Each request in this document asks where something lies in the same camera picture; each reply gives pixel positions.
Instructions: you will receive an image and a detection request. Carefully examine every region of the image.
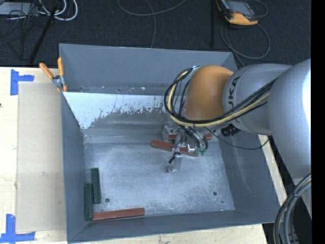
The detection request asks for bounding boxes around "grey metal bin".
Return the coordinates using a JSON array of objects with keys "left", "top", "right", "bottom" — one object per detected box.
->
[{"left": 58, "top": 43, "right": 281, "bottom": 242}]

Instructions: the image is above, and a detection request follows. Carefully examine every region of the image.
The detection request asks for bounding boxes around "red-brown flat block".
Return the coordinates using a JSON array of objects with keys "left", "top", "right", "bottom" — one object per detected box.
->
[
  {"left": 168, "top": 133, "right": 213, "bottom": 141},
  {"left": 92, "top": 207, "right": 146, "bottom": 222},
  {"left": 150, "top": 139, "right": 199, "bottom": 158}
]

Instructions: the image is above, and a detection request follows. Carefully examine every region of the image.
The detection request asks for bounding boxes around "dark green flat block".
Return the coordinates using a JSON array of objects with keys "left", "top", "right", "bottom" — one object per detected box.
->
[
  {"left": 90, "top": 167, "right": 103, "bottom": 205},
  {"left": 83, "top": 182, "right": 94, "bottom": 221}
]

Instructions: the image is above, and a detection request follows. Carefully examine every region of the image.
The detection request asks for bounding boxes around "pale wood flat board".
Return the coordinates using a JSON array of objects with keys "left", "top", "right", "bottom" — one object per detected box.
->
[{"left": 15, "top": 81, "right": 67, "bottom": 235}]

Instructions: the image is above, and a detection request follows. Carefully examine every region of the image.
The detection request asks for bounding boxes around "black cylinder on white bracket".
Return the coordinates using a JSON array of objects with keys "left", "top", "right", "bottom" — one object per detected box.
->
[{"left": 220, "top": 124, "right": 241, "bottom": 137}]

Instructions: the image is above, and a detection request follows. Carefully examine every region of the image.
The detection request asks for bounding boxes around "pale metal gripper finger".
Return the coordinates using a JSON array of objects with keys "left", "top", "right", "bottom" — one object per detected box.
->
[
  {"left": 166, "top": 158, "right": 176, "bottom": 174},
  {"left": 173, "top": 153, "right": 183, "bottom": 172}
]

